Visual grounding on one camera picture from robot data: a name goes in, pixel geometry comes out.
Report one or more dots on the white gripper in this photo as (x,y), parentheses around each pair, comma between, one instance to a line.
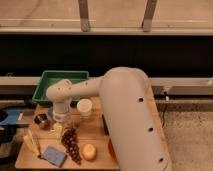
(61,112)

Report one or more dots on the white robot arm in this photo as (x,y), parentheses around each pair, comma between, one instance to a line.
(123,94)

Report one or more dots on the small metal cup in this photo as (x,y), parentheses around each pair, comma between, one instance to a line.
(41,120)

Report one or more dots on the blue plastic cup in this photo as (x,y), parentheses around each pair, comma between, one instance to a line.
(50,112)

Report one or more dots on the white paper cup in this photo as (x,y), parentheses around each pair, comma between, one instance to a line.
(84,106)

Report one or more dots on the bunch of dark grapes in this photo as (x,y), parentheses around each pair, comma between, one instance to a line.
(70,141)

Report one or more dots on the blue sponge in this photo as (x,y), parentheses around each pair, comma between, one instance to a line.
(54,156)

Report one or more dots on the yellow banana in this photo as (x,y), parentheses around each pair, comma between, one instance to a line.
(31,140)

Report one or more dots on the yellow apple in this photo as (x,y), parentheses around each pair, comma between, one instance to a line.
(89,152)

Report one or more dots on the black remote control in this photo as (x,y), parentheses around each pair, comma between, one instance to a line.
(105,125)

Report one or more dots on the blue object left of table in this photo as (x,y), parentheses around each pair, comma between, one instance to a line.
(10,117)

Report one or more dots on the green plastic tray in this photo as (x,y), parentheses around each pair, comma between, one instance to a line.
(50,77)

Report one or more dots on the red bowl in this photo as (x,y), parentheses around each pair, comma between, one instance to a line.
(111,150)

